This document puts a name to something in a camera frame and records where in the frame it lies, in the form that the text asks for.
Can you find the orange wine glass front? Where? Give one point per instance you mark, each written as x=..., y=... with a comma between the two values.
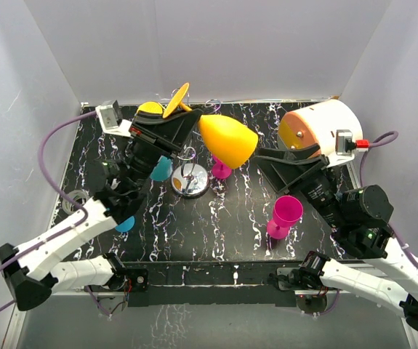
x=226, y=139

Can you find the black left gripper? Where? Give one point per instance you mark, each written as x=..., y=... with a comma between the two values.
x=175, y=129

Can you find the aluminium front rail frame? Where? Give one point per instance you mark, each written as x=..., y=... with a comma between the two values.
x=212, y=306

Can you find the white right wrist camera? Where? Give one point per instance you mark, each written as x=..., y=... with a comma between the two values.
x=346, y=147

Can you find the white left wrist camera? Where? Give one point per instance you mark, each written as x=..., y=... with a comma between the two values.
x=111, y=119

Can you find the pink wine glass front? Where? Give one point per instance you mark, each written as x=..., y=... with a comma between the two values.
x=287, y=211

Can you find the blue wine glass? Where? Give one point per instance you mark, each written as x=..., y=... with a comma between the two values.
x=126, y=225
x=163, y=170

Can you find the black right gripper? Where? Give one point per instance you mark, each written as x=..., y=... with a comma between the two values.
x=283, y=173

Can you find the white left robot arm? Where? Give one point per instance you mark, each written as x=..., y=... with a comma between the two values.
x=36, y=269

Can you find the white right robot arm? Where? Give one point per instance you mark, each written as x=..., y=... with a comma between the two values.
x=359, y=219

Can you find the orange wine glass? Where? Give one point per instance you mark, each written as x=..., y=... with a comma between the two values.
x=150, y=109
x=226, y=139

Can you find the pink wine glass rear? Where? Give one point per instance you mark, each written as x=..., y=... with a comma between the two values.
x=220, y=170

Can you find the pink wine glass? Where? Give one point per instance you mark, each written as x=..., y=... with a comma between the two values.
x=220, y=170
x=287, y=211

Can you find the chrome wine glass rack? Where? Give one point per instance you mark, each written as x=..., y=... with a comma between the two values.
x=188, y=180

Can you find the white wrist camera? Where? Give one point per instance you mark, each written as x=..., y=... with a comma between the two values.
x=346, y=147
x=111, y=119

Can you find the white orange cylindrical container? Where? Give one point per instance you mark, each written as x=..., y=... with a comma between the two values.
x=329, y=124

